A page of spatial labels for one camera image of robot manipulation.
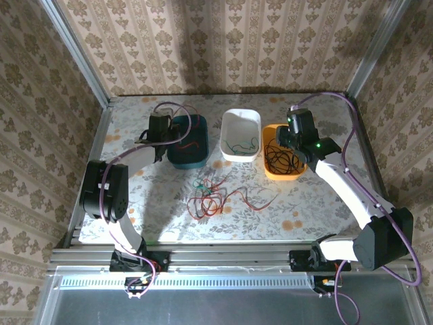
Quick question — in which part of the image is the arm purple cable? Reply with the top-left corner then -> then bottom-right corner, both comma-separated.
99,101 -> 201,298
290,91 -> 424,325

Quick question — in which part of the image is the left arm base connector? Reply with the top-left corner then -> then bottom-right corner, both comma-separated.
124,276 -> 152,299

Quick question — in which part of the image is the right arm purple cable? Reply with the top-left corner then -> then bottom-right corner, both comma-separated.
290,91 -> 424,325

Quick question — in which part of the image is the right arm base connector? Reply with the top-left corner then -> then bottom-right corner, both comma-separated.
313,274 -> 343,299

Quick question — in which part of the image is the white plastic bin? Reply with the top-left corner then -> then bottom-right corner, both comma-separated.
219,108 -> 263,163

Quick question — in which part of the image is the orange plastic bin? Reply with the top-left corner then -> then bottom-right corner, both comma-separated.
263,123 -> 309,181

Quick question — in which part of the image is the dark teal plastic bin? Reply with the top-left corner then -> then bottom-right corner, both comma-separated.
166,114 -> 210,171

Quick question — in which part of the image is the black jumper cable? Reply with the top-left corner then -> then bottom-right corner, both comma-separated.
269,148 -> 299,174
264,136 -> 306,175

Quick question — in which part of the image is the green jumper cable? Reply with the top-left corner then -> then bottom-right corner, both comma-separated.
191,178 -> 214,197
225,135 -> 260,154

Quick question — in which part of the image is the aluminium frame post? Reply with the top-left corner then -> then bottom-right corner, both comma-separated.
344,0 -> 412,100
39,0 -> 113,110

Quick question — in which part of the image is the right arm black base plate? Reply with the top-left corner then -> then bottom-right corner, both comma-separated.
289,249 -> 352,273

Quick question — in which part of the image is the aluminium frame cross rail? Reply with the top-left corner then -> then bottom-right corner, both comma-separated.
47,240 -> 417,272

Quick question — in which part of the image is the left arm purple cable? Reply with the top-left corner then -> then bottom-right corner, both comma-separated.
99,101 -> 201,298

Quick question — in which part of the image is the grey metal sheet panel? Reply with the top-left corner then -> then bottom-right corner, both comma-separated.
32,266 -> 428,325

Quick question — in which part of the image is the slotted metal cable duct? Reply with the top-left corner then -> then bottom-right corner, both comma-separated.
59,272 -> 315,290

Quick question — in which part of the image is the red jumper cable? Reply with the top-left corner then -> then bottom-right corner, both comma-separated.
198,177 -> 227,218
186,194 -> 226,221

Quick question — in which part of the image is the floral patterned table cloth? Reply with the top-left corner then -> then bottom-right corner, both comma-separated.
78,93 -> 388,243

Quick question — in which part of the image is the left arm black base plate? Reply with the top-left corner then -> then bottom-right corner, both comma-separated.
110,249 -> 172,274

